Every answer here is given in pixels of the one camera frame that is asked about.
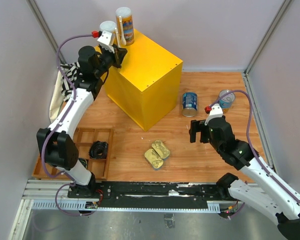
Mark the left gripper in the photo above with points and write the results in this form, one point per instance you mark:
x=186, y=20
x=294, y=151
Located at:
x=118, y=56

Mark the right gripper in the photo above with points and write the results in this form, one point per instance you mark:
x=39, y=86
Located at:
x=198, y=125

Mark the blue short can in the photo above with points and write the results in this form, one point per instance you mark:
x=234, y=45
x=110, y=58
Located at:
x=189, y=104

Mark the tall can orange label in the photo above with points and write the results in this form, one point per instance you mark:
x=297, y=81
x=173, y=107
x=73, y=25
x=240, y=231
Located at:
x=110, y=26

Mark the tall can mixed beans label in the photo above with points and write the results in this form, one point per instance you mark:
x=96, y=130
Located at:
x=125, y=26

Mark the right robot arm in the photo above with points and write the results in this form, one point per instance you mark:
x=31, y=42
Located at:
x=279, y=202

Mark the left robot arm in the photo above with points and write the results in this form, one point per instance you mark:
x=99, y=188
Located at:
x=55, y=142

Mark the corn can with pull tab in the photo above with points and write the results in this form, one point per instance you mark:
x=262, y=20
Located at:
x=226, y=102

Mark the gold sardine tin upper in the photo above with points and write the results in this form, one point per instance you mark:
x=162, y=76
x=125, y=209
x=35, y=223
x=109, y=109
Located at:
x=161, y=149

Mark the gold sardine tin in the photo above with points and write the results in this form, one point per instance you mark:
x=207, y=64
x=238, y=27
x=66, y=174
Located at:
x=153, y=159
x=161, y=149

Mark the yellow cabinet box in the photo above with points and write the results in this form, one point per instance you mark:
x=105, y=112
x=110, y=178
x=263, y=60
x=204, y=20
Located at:
x=146, y=87

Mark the gold sardine tin lower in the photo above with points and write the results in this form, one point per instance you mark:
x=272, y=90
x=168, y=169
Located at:
x=153, y=159

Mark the cream canvas bag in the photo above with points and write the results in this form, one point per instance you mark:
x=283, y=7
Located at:
x=57, y=98

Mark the wooden compartment tray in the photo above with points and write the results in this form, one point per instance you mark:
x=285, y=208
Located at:
x=83, y=139

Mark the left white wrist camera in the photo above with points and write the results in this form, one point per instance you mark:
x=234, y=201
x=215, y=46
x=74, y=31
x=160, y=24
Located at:
x=105, y=39

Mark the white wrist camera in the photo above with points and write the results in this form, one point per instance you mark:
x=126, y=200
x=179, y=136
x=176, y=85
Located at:
x=214, y=111
x=105, y=39

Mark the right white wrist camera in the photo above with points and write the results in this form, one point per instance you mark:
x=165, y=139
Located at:
x=214, y=111

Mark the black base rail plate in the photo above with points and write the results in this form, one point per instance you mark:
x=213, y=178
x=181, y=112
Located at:
x=152, y=195

